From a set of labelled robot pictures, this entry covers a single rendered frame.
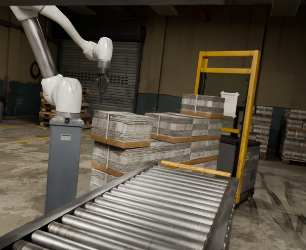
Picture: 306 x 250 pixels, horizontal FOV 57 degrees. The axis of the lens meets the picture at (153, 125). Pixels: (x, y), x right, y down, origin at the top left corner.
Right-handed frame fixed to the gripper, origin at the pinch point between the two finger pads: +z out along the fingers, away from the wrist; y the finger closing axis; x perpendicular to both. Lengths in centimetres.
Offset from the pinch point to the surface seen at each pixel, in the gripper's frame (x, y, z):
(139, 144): -23.6, -20.3, 30.6
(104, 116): -9.0, 5.1, 13.5
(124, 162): -12.6, -17.4, 43.9
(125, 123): -8.4, -18.7, 15.7
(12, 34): -257, 760, -150
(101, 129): -7.6, 4.8, 23.6
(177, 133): -73, -18, 24
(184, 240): 58, -115, 37
